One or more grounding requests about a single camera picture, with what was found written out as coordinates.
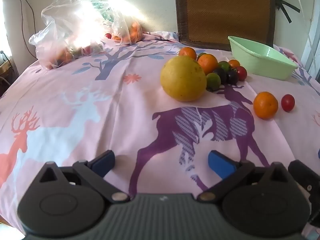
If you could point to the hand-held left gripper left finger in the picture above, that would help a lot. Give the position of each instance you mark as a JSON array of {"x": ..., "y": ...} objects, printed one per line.
[{"x": 104, "y": 162}]

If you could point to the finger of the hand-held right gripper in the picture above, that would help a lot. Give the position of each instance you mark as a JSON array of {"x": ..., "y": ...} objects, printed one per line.
[{"x": 301, "y": 172}]

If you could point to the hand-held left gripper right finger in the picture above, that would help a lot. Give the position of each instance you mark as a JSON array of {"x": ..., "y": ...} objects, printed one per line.
[{"x": 220, "y": 163}]

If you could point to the red cherry tomato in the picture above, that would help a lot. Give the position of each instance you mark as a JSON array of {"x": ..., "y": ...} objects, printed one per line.
[
  {"x": 288, "y": 102},
  {"x": 241, "y": 73}
]

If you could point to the green lime front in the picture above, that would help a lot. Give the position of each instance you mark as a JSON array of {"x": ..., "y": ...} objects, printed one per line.
[{"x": 213, "y": 81}]

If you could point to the green lime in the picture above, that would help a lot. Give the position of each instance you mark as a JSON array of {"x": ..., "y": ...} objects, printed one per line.
[
  {"x": 224, "y": 65},
  {"x": 213, "y": 81}
]

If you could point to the dark purple plum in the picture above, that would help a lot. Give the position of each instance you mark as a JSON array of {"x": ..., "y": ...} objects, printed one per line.
[
  {"x": 221, "y": 75},
  {"x": 232, "y": 77}
]

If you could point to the large yellow grapefruit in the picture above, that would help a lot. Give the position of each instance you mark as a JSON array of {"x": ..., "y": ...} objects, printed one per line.
[{"x": 183, "y": 78}]

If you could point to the green lime back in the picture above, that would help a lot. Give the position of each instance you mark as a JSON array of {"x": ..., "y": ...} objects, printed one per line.
[{"x": 224, "y": 65}]

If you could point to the small orange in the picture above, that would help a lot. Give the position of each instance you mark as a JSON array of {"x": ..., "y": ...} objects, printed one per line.
[{"x": 234, "y": 63}]

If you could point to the light green plastic basin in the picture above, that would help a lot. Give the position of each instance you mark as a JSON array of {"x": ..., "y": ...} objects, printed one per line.
[{"x": 262, "y": 60}]

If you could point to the pink deer printed bed sheet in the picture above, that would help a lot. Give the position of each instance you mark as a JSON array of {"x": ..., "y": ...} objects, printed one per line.
[{"x": 100, "y": 120}]

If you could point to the small red fruit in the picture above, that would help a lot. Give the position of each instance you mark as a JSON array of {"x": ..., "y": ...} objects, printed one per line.
[{"x": 108, "y": 35}]

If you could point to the clear plastic bag with oranges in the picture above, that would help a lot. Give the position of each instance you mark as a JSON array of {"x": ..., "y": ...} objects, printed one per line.
[{"x": 130, "y": 31}]

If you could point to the large clear plastic bag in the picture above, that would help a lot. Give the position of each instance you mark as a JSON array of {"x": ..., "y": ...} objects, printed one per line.
[{"x": 65, "y": 30}]

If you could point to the green printed plastic bag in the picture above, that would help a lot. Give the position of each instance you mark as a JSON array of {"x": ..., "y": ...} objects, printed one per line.
[{"x": 103, "y": 11}]

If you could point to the brown woven seat mat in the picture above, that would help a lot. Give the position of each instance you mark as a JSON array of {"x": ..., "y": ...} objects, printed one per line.
[{"x": 225, "y": 12}]

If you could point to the black tape strips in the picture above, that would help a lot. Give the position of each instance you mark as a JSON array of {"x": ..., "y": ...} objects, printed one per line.
[{"x": 285, "y": 5}]

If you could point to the white window frame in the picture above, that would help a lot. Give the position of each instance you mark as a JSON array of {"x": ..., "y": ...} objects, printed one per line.
[{"x": 312, "y": 52}]

